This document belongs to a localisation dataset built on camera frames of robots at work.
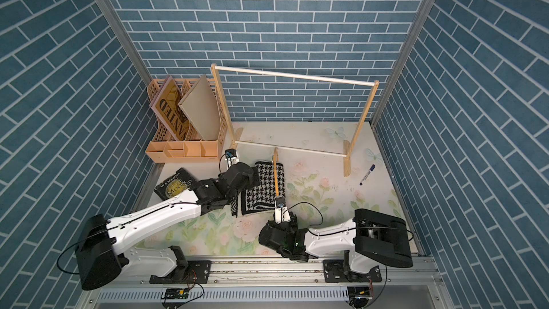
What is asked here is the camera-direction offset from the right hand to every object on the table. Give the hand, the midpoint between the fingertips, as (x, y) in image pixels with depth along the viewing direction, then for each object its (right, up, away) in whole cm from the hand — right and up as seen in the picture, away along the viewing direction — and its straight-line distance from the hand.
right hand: (277, 211), depth 83 cm
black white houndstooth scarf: (-6, +5, +2) cm, 8 cm away
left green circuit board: (-34, -24, -11) cm, 43 cm away
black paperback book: (-45, +9, +13) cm, 48 cm away
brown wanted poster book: (-50, +44, +11) cm, 67 cm away
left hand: (-8, +15, -3) cm, 18 cm away
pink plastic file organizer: (-40, +34, +14) cm, 54 cm away
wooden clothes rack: (+33, +20, +22) cm, 45 cm away
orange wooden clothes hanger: (-2, +18, +22) cm, 29 cm away
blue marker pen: (+42, +12, +17) cm, 47 cm away
